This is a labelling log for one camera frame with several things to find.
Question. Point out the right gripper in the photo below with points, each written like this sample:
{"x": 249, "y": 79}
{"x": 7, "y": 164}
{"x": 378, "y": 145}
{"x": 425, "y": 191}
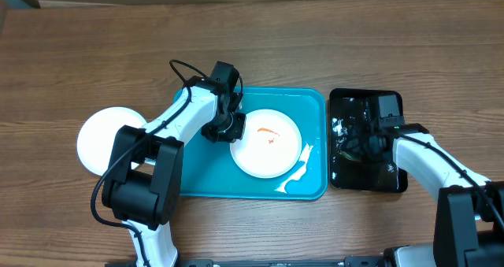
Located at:
{"x": 353, "y": 146}

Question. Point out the white plate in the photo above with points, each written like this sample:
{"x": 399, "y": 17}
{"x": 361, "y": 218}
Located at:
{"x": 96, "y": 137}
{"x": 270, "y": 146}

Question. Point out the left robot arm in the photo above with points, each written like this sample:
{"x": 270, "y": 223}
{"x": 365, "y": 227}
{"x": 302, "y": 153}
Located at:
{"x": 141, "y": 186}

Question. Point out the black rectangular tray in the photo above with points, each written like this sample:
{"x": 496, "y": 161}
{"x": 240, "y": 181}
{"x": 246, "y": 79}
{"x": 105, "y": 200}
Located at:
{"x": 364, "y": 108}

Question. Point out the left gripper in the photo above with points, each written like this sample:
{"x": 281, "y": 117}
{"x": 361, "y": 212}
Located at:
{"x": 239, "y": 119}

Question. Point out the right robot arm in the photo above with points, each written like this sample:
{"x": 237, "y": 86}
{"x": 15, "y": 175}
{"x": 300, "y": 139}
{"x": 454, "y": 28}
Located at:
{"x": 469, "y": 207}

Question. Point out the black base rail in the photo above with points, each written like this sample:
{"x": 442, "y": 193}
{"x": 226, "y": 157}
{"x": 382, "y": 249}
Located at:
{"x": 349, "y": 261}

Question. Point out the green yellow sponge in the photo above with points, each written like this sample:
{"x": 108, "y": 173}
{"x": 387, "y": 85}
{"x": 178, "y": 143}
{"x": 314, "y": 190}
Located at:
{"x": 351, "y": 156}

